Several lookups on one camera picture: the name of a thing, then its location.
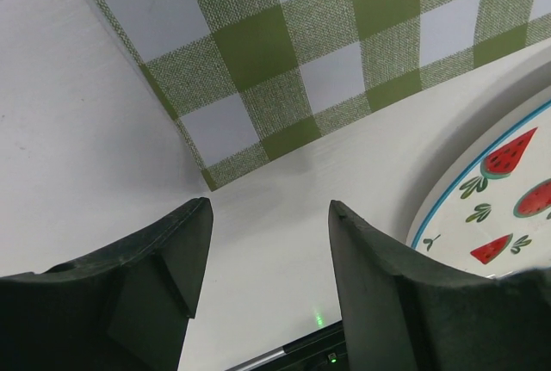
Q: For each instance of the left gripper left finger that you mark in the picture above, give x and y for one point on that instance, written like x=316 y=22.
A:
x=125 y=306

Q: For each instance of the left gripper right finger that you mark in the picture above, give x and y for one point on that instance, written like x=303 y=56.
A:
x=402 y=310

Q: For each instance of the white plate with strawberries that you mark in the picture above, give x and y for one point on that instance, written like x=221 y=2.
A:
x=489 y=214

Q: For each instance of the green white checkered tablecloth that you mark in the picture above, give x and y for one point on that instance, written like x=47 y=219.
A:
x=248 y=81

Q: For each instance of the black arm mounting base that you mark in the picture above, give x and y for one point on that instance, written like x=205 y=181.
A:
x=324 y=349

